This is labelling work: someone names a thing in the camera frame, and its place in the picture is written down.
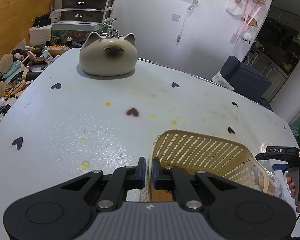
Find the clear plastic blister tray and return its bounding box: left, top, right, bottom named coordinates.
left=252, top=160, right=285, bottom=200

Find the beige plastic woven basket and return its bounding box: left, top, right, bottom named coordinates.
left=140, top=129, right=275, bottom=202

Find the person's right hand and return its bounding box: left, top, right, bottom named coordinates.
left=285, top=163, right=300, bottom=214

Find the dark blue cushioned chair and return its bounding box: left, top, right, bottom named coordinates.
left=220, top=56, right=272, bottom=102

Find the cream cat-shaped ceramic pot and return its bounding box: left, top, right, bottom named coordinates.
left=79, top=32, right=138, bottom=76

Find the pile of floor clutter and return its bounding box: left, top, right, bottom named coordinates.
left=0, top=43, right=70, bottom=108

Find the white box beside drawers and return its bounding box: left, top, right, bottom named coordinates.
left=29, top=25, right=52, bottom=47

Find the grey plastic drawer unit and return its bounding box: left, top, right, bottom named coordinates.
left=61, top=0, right=115, bottom=24

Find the white sheep wall plush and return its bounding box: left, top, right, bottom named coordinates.
left=242, top=31, right=253, bottom=43

